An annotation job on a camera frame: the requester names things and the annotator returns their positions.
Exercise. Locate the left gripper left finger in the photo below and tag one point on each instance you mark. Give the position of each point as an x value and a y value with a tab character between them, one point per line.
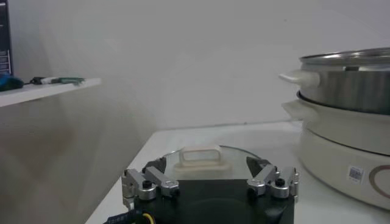
161	181

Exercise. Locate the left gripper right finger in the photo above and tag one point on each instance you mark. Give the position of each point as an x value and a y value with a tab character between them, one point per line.
268	175

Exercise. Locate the stainless steel steamer basket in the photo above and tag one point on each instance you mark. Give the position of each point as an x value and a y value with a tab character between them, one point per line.
350	88

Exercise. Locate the cream electric cooking pot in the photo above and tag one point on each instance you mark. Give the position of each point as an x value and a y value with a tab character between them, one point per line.
329	158

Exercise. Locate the white side table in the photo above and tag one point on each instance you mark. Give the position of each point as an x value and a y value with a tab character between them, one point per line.
45	91

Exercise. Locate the small white case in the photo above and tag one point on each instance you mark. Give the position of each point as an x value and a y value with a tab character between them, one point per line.
48	80

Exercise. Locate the blue computer mouse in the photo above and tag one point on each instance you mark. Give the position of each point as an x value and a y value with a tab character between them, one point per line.
9	82

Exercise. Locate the black flat device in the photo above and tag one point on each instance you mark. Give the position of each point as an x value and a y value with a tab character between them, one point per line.
4	36

